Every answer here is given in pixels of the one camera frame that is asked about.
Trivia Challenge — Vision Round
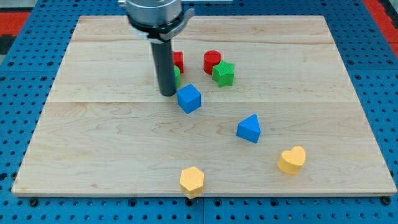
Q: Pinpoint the red block behind rod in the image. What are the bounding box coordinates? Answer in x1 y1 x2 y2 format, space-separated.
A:
172 51 184 73

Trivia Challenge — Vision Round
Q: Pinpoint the blue triangle block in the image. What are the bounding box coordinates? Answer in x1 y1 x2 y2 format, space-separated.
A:
236 114 261 144

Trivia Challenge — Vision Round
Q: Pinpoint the blue cube block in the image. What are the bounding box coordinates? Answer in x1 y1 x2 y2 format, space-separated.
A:
177 84 201 114

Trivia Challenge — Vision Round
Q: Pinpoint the light wooden board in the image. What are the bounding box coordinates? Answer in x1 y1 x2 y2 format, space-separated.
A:
12 16 397 197

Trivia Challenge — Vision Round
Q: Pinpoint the yellow hexagon block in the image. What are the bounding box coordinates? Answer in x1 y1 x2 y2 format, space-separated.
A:
180 166 205 199

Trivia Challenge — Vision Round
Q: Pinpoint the green star block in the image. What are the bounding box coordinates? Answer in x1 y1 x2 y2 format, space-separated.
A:
212 60 235 88

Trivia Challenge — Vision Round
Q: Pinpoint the green block behind rod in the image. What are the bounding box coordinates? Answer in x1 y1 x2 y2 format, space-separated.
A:
174 65 181 89

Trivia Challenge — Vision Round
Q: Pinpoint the red cylinder block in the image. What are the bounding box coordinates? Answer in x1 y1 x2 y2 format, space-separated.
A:
203 50 222 75

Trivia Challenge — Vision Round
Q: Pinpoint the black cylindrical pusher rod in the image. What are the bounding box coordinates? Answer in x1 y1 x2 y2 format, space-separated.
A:
151 40 177 96

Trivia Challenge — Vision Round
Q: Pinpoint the yellow heart block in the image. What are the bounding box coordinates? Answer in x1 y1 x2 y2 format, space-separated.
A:
277 146 306 175

